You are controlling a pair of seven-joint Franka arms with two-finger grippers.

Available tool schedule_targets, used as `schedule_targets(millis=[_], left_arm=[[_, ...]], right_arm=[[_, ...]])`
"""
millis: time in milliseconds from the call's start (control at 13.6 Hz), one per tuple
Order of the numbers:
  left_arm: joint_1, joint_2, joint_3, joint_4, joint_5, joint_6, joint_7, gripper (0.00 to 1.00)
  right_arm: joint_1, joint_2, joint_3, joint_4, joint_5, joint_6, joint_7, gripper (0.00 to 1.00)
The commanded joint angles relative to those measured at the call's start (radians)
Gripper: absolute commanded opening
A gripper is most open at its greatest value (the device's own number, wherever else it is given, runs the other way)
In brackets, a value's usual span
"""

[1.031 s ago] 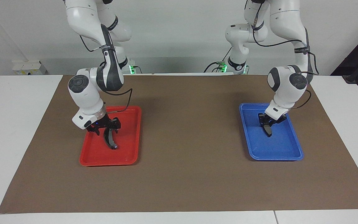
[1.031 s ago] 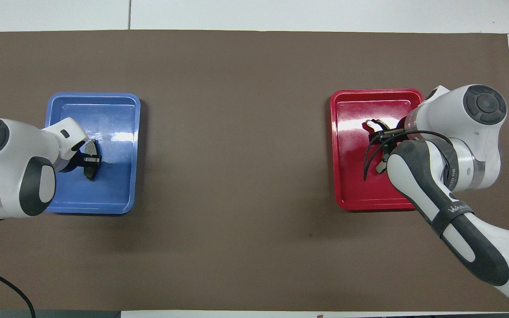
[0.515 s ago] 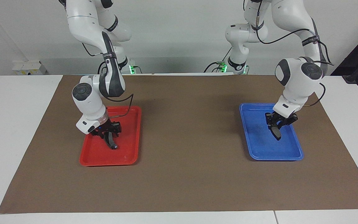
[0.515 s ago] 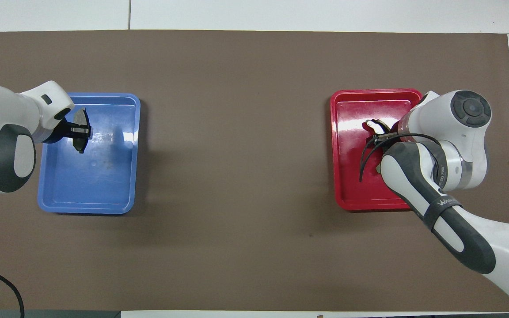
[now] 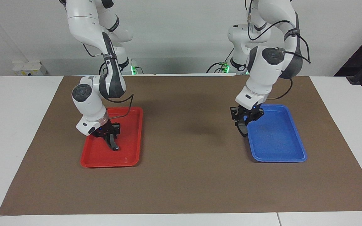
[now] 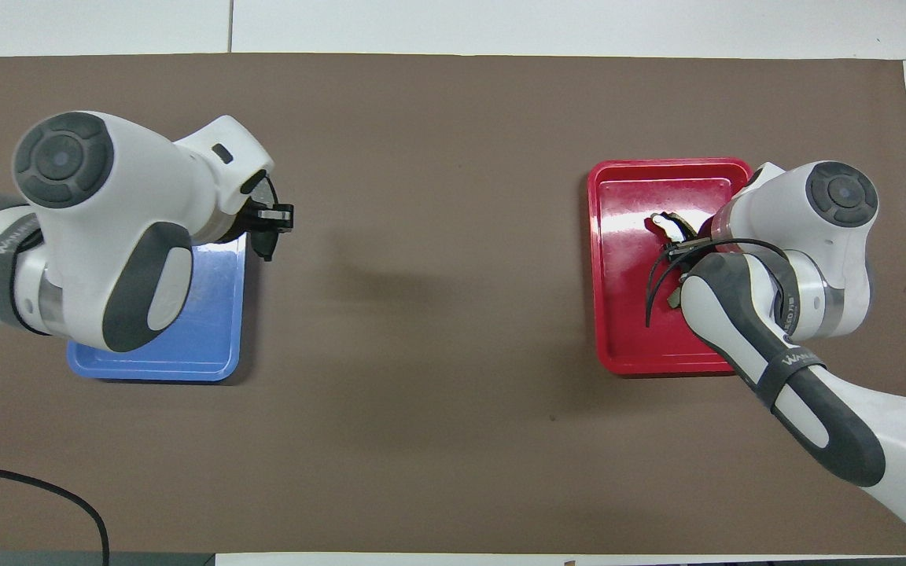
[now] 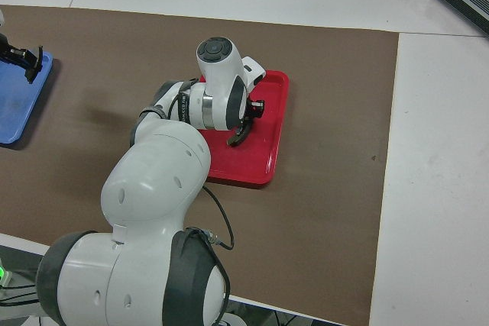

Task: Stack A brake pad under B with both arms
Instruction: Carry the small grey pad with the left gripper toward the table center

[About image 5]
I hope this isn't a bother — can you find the short dark brake pad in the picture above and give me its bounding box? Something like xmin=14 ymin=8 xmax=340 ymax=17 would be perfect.
xmin=237 ymin=121 xmax=249 ymax=137

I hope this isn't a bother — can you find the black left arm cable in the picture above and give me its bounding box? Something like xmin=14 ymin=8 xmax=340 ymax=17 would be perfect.
xmin=247 ymin=0 xmax=311 ymax=101

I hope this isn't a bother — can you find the blue plastic tray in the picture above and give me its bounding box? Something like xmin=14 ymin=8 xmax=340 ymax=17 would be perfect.
xmin=245 ymin=104 xmax=308 ymax=163

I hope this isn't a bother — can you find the red plastic tray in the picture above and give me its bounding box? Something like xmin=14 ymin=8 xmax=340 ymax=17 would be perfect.
xmin=80 ymin=107 xmax=144 ymax=168

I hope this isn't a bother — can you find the black left base cable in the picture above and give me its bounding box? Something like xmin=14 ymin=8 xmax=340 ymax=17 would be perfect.
xmin=206 ymin=47 xmax=234 ymax=74

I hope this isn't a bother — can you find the long curved dark brake pad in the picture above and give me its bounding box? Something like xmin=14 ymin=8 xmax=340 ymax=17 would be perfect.
xmin=107 ymin=137 xmax=121 ymax=151

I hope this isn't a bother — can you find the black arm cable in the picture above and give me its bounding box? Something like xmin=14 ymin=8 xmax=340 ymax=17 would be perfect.
xmin=82 ymin=43 xmax=135 ymax=120
xmin=247 ymin=0 xmax=311 ymax=101

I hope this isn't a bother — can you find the brown table mat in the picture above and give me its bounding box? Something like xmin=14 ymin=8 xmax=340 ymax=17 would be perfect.
xmin=0 ymin=75 xmax=362 ymax=216

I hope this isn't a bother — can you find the white wall outlet box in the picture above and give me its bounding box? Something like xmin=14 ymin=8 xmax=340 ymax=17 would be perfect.
xmin=12 ymin=61 xmax=48 ymax=76

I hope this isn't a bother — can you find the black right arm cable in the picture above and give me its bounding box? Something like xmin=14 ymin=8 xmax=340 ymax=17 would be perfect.
xmin=82 ymin=43 xmax=135 ymax=120

